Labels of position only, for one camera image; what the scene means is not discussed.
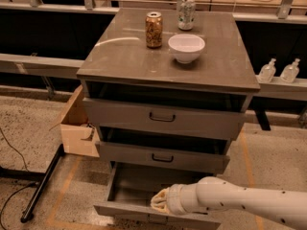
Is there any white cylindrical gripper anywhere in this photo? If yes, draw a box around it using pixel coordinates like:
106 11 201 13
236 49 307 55
151 184 200 215

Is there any grey bottom drawer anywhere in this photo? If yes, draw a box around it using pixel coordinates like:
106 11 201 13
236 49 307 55
95 163 221 230

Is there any grey drawer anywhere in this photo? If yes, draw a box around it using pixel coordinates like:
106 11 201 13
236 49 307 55
95 163 221 230
83 81 246 140
96 127 229 174

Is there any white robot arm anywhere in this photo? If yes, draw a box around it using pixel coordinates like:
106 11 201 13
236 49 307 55
151 176 307 230

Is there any grey middle drawer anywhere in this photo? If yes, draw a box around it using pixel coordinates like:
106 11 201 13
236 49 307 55
96 127 229 174

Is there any grey drawer cabinet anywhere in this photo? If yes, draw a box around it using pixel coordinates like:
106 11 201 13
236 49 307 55
76 7 261 177

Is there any grey top drawer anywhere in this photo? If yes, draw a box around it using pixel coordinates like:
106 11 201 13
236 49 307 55
83 81 246 140

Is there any open cardboard box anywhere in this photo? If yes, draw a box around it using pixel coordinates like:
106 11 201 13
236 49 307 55
51 85 99 157

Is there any black metal floor bar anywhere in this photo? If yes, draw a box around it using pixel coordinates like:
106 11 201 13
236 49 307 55
20 144 64 223

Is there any white ceramic bowl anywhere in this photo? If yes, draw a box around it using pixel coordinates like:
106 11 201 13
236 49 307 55
168 34 205 64

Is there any clear sanitizer pump bottle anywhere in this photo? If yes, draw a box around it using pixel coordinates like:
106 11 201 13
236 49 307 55
258 58 276 82

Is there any brown patterned soda can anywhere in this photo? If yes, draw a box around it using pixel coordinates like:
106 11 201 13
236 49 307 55
145 11 163 48

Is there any grey metal railing beam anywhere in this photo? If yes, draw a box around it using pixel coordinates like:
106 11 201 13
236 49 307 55
0 54 83 79

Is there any white green soda can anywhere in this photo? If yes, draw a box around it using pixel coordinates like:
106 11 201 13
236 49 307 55
177 0 196 31

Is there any black floor cable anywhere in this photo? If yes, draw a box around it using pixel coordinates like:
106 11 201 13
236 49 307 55
0 129 37 230

